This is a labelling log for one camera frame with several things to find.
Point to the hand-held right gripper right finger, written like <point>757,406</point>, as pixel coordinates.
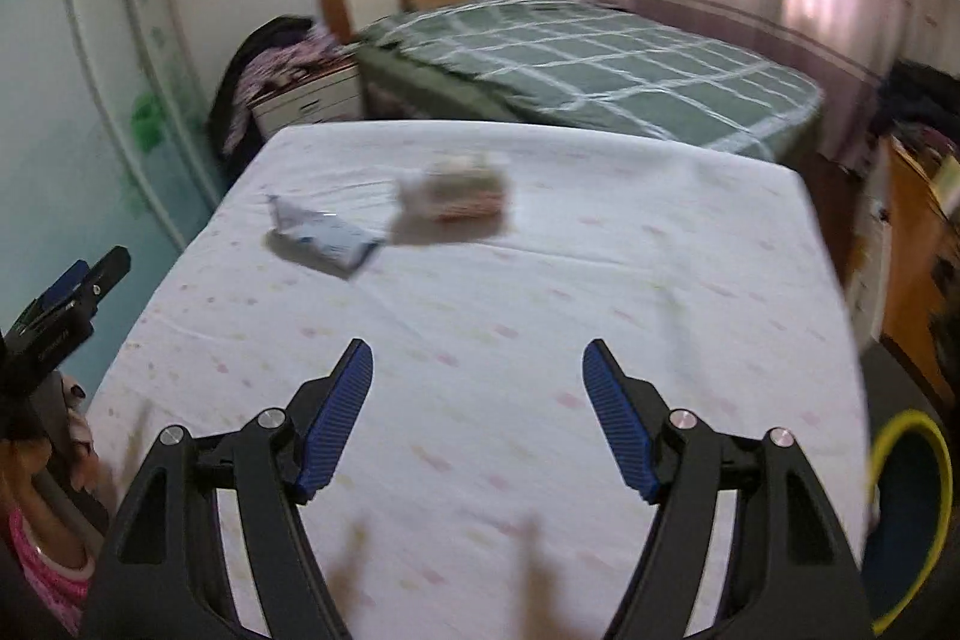
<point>619,430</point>

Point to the small pink and white box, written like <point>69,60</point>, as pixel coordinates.
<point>457,190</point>

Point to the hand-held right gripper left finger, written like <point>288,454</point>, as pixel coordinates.
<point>337,430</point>

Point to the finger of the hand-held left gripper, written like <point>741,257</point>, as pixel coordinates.
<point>66,284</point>
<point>109,272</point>

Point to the white spotted tablecloth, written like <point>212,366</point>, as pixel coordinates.
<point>525,310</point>

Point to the teal wardrobe door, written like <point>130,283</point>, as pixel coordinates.
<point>75,85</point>

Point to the white nightstand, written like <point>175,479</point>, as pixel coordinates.
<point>315,100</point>

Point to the pile of dark clothes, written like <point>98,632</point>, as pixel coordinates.
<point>255,55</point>

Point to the heap of black clothing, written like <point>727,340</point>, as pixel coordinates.
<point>922,93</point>

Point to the wooden cabinet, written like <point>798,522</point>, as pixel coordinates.
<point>911,250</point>

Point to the blue and white snack wrapper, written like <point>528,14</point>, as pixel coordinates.
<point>322,239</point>

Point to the person's left forearm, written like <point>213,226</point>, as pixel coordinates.
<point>45,580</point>

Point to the bed with green plaid cover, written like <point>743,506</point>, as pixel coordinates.
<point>600,63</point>

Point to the person's left hand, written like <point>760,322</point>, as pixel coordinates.
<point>81,437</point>

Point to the yellow-rimmed bin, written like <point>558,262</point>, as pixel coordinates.
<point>907,505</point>

